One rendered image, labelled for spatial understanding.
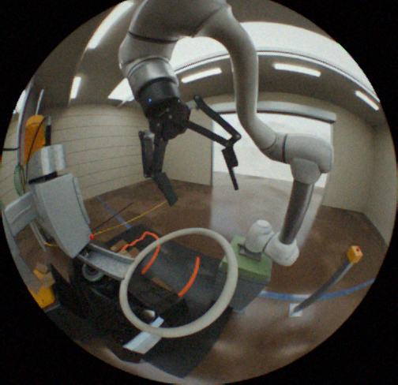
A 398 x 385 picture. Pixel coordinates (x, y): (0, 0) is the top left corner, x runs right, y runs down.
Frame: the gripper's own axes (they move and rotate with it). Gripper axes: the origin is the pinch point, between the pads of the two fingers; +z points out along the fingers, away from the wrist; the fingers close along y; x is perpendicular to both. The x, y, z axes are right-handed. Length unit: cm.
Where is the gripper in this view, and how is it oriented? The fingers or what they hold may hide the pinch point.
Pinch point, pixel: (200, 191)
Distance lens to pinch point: 22.0
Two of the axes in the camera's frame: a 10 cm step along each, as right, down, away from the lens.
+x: -2.7, 3.9, -8.8
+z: 3.8, 8.8, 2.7
